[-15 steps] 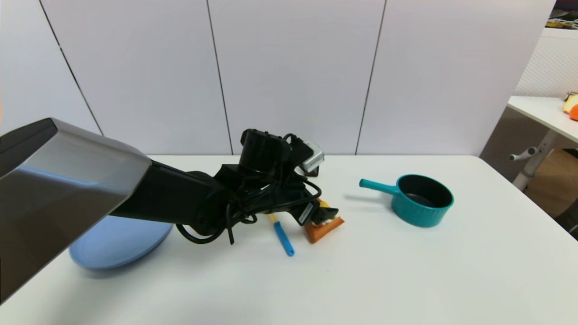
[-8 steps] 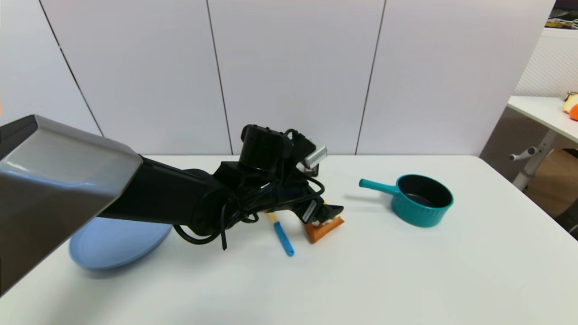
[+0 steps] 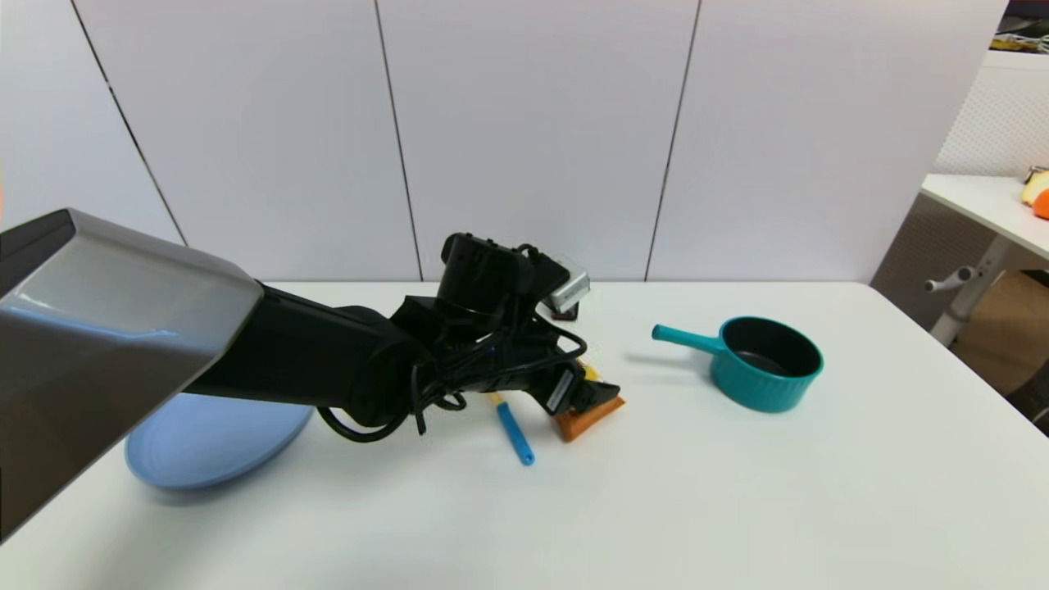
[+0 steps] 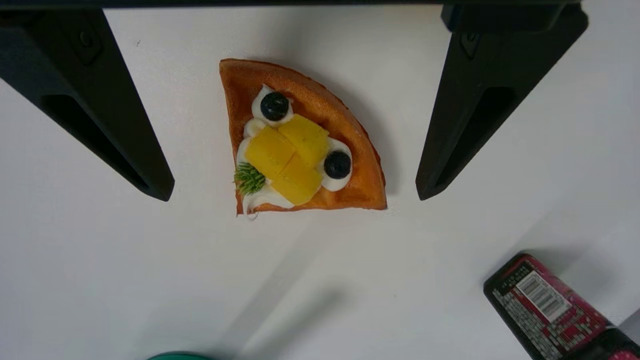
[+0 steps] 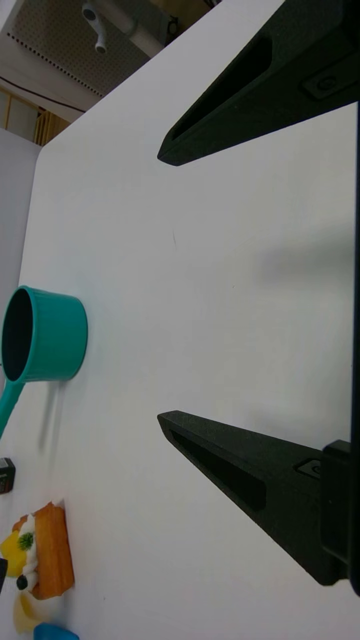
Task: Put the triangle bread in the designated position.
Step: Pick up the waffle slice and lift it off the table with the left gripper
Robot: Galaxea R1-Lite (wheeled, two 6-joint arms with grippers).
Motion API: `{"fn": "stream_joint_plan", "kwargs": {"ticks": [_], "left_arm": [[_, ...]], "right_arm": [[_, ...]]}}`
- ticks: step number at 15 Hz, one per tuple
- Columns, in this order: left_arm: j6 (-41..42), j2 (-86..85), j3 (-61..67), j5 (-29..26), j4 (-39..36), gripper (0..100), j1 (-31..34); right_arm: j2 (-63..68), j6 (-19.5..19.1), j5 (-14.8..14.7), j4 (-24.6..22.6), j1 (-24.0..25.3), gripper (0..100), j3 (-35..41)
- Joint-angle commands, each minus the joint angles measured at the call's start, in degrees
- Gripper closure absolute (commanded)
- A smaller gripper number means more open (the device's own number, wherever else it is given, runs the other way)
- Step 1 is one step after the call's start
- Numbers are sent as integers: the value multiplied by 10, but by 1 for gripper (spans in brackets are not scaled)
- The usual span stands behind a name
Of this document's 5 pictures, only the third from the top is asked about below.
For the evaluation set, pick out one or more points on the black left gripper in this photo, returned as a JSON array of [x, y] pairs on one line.
[[524, 369]]

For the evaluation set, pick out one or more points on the triangle bread with fruit topping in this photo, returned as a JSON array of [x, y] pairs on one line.
[[578, 424]]

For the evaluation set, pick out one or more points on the black and grey left robot arm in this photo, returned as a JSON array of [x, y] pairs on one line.
[[106, 328]]

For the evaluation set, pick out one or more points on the small black box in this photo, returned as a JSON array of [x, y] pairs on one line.
[[567, 312]]

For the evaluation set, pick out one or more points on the blue oval plate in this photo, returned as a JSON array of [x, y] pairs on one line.
[[213, 451]]

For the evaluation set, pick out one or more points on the white table leg with crank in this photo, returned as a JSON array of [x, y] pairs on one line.
[[973, 289]]

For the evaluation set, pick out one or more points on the white side table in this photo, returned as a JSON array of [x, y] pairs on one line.
[[983, 203]]

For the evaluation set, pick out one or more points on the black equipment base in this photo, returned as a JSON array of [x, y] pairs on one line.
[[1034, 407]]

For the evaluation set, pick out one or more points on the pale yellow fruit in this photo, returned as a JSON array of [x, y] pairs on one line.
[[1032, 189]]

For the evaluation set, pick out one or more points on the white pegboard panel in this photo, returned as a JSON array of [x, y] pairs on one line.
[[1000, 123]]

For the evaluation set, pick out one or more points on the orange fruit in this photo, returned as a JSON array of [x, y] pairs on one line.
[[1042, 205]]

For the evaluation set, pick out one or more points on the yellow green shelf clutter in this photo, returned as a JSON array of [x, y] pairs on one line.
[[1020, 41]]

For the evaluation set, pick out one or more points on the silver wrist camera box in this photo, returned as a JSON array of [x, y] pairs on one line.
[[567, 288]]

